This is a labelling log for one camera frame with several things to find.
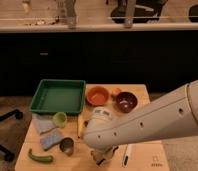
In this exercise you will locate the clear plastic gripper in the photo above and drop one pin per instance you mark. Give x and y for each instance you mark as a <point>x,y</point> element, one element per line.
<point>102,156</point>

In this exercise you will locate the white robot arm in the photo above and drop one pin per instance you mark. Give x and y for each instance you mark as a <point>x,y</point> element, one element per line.
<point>174,115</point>

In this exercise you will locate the metal measuring cup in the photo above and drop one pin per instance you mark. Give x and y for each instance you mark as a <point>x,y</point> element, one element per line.
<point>67,146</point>

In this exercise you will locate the small green cup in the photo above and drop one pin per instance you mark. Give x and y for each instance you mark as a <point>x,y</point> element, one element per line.
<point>60,119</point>

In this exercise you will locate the yellow banana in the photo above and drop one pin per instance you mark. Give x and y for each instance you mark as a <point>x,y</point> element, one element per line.
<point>80,125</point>

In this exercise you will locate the blue grey cloth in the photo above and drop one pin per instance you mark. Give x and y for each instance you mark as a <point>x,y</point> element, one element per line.
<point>49,134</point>

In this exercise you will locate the green chili pepper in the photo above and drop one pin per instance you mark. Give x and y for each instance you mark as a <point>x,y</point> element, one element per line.
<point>41,159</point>

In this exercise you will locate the dark maroon bowl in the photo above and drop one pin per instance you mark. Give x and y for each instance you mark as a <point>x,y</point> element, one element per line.
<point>126,102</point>

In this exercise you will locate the orange bowl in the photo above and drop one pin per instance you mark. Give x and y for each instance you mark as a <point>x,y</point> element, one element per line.
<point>97,96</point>

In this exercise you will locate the small orange object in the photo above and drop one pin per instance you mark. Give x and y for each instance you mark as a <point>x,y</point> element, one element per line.
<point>115,92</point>

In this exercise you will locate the green plastic tray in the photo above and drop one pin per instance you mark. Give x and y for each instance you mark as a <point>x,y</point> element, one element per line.
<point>52,96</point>

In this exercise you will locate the white handled brush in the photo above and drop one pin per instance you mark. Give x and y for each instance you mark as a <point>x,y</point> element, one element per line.
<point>127,155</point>

